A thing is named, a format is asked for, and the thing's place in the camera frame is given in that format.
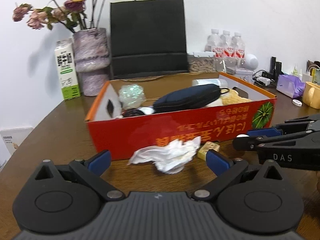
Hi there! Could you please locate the white floral tin box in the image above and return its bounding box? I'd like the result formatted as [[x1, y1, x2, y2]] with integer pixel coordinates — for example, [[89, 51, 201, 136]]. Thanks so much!
[[234, 68, 254, 83]]

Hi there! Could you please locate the yellow ceramic mug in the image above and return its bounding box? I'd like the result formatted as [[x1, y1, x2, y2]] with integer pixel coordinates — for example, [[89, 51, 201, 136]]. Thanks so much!
[[302, 82, 320, 109]]

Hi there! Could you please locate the green white milk carton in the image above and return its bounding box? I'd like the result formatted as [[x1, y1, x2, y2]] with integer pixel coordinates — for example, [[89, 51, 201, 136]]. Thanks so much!
[[54, 38, 81, 100]]

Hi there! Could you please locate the navy blue zip pouch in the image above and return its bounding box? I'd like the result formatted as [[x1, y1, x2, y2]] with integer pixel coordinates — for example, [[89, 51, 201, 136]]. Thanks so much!
[[152, 84, 230, 113]]

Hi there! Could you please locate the purple marbled vase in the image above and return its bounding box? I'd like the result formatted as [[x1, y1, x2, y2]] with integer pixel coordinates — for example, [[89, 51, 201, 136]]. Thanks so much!
[[73, 28, 110, 96]]

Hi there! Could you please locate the white jar lid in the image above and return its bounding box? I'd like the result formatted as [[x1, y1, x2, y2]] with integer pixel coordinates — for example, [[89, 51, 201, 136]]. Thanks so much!
[[236, 134, 249, 138]]

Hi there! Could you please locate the black charger stand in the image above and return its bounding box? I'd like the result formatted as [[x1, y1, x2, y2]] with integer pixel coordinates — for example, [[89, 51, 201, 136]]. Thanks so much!
[[270, 56, 283, 81]]

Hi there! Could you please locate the yellow white plush toy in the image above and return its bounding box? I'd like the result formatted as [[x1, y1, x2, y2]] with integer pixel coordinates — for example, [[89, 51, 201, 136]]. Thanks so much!
[[206, 89, 252, 107]]

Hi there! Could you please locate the water bottle right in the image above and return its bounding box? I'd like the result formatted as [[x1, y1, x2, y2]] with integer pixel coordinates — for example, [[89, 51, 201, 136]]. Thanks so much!
[[232, 32, 245, 59]]

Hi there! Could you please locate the clear container of pellets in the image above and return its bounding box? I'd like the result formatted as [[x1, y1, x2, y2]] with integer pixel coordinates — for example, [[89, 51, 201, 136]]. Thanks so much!
[[187, 51, 215, 73]]

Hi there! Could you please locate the white tissue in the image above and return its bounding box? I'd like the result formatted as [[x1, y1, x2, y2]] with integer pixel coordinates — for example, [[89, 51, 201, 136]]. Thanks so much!
[[128, 136, 201, 174]]

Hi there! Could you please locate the white power adapter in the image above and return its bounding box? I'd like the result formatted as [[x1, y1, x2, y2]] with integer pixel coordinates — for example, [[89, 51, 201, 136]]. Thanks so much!
[[257, 76, 271, 86]]

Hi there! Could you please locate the white cotton swab jar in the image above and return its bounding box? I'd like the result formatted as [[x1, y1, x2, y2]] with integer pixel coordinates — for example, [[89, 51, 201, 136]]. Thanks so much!
[[192, 79, 228, 88]]

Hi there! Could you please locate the white round charger puck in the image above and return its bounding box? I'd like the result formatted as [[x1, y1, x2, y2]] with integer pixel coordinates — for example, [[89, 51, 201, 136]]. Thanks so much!
[[138, 107, 155, 115]]

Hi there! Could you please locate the iridescent white rose ornament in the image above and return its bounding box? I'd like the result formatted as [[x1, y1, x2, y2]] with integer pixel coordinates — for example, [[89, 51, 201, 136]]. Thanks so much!
[[118, 84, 145, 109]]

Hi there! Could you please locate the red cardboard pumpkin box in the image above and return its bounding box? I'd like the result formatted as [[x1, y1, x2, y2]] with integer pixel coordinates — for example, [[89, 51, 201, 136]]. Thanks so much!
[[85, 73, 277, 160]]

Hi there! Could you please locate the dried pink rose bouquet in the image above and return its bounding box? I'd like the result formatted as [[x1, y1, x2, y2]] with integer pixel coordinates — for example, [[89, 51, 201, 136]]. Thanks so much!
[[11, 0, 121, 34]]

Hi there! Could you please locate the water bottle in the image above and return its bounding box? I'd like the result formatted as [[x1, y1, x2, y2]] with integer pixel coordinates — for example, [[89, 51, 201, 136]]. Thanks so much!
[[221, 30, 234, 57], [204, 29, 223, 57], [232, 32, 245, 59]]

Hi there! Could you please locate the black usb cable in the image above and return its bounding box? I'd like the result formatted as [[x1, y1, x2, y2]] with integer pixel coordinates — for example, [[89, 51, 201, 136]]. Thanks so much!
[[121, 107, 147, 118]]

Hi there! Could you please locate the white box on floor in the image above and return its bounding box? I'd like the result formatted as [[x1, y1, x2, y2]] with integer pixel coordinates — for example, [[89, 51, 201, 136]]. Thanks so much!
[[1, 127, 33, 155]]

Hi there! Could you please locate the white round speaker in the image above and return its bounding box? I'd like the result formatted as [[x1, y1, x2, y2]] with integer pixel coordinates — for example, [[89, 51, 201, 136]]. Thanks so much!
[[242, 54, 259, 70]]

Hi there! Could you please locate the black paper shopping bag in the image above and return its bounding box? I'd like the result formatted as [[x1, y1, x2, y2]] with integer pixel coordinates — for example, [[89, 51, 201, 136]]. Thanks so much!
[[110, 0, 189, 79]]

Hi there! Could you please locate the water bottle middle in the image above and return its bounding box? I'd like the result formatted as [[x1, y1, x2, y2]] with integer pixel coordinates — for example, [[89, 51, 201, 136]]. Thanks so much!
[[221, 30, 234, 57]]

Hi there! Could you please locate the water bottle left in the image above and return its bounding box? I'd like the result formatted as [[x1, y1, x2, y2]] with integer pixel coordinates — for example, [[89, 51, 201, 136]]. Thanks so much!
[[204, 29, 223, 57]]

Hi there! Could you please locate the purple tissue pack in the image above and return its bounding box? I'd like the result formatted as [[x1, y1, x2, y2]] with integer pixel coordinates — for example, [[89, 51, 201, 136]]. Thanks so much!
[[276, 74, 305, 99]]

